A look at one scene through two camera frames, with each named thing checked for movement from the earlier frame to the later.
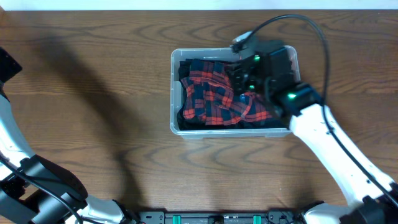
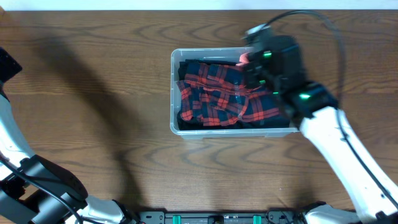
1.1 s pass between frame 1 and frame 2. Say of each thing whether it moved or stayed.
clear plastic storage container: stayed
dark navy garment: stayed
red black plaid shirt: stayed
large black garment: moved
